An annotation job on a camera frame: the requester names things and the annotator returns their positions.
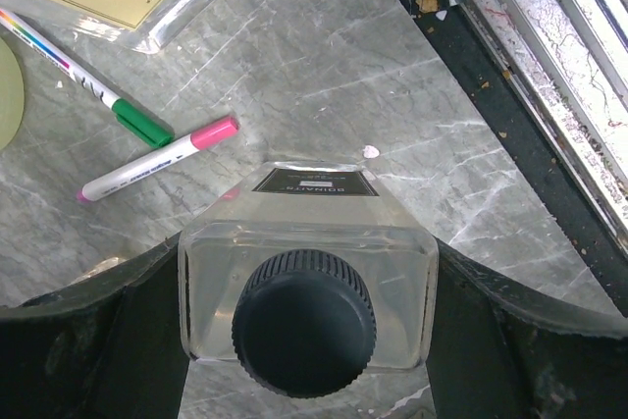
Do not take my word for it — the green bottle beige pump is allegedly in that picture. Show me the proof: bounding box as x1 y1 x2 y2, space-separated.
0 40 25 150

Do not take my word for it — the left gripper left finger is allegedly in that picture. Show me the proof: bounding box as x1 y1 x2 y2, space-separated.
1 236 188 418

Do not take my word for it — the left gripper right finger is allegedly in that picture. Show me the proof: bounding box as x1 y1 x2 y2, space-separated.
427 242 627 418

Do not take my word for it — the pink whiteboard marker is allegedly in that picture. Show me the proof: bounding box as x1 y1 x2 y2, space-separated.
77 116 239 202

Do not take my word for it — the green whiteboard marker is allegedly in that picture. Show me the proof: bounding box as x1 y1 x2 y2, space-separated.
1 9 174 148

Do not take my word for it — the clear bottle black label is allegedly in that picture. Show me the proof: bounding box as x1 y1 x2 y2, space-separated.
178 162 439 398

